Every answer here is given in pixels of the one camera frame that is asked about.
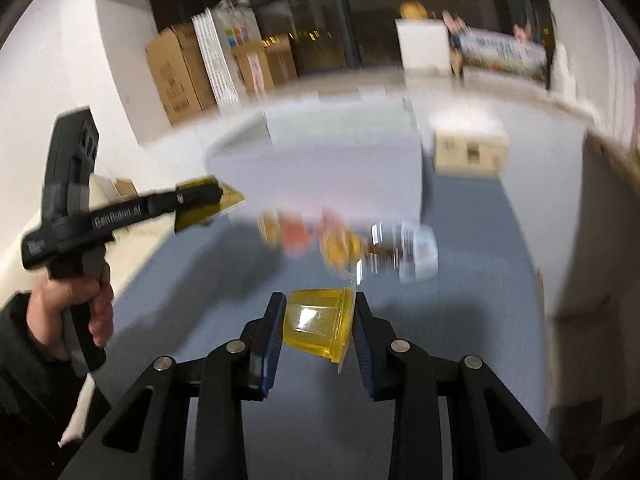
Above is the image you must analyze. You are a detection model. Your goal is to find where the yellow foil snack packet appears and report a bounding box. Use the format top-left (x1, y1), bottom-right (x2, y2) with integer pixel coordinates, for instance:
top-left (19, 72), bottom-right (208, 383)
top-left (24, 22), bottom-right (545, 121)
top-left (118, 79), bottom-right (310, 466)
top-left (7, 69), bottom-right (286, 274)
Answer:
top-left (174, 176), bottom-right (245, 233)

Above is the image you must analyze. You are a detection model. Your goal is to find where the yellow jelly cup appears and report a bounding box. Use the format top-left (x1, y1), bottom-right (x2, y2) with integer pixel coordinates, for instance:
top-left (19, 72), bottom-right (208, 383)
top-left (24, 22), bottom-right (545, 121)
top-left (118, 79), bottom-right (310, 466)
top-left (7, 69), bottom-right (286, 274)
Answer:
top-left (320, 226), bottom-right (363, 271)
top-left (257, 211), bottom-right (282, 248)
top-left (283, 287), bottom-right (356, 367)

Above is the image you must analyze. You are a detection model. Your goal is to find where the dark sleeved left forearm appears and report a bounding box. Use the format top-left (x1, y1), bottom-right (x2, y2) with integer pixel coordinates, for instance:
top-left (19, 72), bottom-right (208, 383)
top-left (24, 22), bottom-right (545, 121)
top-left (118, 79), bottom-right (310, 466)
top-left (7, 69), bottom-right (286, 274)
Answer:
top-left (1, 292), bottom-right (85, 479)

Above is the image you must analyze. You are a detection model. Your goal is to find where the person left hand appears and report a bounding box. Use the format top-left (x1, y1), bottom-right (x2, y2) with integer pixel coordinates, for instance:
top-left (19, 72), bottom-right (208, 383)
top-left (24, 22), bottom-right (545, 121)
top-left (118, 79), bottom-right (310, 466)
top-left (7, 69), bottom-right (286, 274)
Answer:
top-left (25, 263), bottom-right (115, 361)

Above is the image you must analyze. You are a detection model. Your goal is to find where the pink jelly cup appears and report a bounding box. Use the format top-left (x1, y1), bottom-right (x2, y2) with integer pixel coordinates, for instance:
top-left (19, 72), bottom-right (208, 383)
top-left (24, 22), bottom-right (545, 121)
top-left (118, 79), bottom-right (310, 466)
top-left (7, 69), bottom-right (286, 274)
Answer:
top-left (279, 212), bottom-right (311, 256)
top-left (320, 208), bottom-right (346, 234)

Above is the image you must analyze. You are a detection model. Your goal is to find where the white perforated board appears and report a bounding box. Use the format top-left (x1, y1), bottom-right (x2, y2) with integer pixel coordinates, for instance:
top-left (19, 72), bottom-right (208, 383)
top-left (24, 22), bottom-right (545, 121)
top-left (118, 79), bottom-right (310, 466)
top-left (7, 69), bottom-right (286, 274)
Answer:
top-left (192, 9), bottom-right (245, 114)

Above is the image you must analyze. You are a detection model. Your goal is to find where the large brown cardboard box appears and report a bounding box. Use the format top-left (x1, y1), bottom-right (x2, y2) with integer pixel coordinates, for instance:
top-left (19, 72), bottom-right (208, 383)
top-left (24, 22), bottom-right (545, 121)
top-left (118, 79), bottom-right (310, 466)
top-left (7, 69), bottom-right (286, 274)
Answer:
top-left (145, 23), bottom-right (216, 124)

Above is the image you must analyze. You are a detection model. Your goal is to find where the small brown cardboard box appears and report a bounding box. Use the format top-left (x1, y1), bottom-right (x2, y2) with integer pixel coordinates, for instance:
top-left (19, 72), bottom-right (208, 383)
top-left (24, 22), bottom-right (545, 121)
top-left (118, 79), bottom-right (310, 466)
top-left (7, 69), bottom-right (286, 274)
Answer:
top-left (232, 35), bottom-right (298, 94)

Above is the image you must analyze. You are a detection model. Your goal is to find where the blue grey table cloth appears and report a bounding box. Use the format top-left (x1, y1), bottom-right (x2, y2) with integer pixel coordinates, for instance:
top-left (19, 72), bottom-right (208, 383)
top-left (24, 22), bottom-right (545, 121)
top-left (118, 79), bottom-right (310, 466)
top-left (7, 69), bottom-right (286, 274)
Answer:
top-left (96, 176), bottom-right (547, 479)

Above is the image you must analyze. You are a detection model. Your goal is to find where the white storage box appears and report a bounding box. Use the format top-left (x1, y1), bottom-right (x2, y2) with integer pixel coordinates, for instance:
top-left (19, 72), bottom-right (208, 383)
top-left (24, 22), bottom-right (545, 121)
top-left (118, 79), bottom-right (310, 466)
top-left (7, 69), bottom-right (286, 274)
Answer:
top-left (204, 93), bottom-right (423, 223)

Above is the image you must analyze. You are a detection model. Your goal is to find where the white paper shopping bag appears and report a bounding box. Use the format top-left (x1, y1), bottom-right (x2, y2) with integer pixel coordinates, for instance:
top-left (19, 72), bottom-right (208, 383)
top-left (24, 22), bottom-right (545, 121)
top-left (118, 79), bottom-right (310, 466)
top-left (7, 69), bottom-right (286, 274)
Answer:
top-left (212, 0), bottom-right (262, 55)

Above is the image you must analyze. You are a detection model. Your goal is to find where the brown white snack packet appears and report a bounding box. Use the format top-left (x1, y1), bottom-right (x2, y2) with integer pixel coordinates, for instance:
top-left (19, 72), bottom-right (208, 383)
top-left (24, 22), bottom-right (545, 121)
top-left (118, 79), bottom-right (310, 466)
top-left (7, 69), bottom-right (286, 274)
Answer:
top-left (359, 222), bottom-right (439, 283)

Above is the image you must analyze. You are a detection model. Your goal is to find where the small beige printed carton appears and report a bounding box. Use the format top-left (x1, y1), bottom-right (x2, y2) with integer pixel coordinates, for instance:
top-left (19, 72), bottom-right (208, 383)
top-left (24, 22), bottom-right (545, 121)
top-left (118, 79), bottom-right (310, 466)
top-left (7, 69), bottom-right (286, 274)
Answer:
top-left (434, 129), bottom-right (510, 178)

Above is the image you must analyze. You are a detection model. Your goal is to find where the white cube box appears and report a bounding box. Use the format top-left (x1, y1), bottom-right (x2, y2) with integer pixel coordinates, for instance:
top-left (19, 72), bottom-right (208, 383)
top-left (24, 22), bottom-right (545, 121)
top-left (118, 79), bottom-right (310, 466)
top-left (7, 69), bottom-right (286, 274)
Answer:
top-left (396, 18), bottom-right (450, 72)

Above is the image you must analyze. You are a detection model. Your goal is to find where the orange round pomelo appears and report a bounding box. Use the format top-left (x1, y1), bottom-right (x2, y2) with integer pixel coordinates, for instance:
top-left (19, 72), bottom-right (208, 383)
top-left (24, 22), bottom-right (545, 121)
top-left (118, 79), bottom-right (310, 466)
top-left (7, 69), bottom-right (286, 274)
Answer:
top-left (399, 0), bottom-right (428, 21)

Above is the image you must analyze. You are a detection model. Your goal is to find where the printed long carton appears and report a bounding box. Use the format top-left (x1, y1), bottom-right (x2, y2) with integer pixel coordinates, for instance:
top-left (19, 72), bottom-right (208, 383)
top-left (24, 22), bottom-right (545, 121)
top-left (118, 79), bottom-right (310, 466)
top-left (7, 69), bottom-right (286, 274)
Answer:
top-left (457, 28), bottom-right (548, 82)

